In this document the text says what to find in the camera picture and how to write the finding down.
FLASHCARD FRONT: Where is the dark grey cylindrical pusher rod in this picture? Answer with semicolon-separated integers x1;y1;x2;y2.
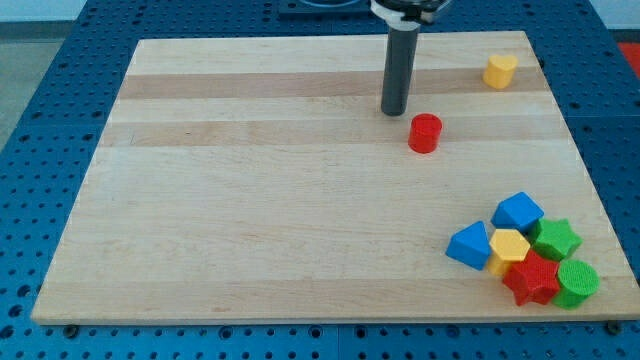
381;28;419;116

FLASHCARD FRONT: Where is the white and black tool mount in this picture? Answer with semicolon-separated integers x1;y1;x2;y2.
370;0;453;25

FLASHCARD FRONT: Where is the red cylinder block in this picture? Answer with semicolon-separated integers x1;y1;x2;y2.
408;113;443;154

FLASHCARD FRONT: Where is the yellow heart block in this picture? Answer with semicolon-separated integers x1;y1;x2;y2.
482;54;519;90

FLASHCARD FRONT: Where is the blue cube block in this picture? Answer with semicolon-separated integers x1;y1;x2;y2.
491;192;544;233

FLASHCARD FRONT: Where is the light wooden board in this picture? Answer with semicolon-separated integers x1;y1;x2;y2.
32;31;639;325

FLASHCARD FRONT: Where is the blue triangle block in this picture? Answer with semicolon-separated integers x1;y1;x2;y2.
445;221;491;271

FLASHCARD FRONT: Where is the yellow hexagon block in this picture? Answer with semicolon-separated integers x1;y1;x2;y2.
485;229;530;276

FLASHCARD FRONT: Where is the green star block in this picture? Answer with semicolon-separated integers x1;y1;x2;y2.
528;218;583;261

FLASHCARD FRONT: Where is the red star block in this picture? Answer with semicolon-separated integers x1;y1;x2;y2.
502;250;560;306

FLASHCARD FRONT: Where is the green cylinder block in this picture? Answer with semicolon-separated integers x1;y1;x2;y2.
552;259;600;310

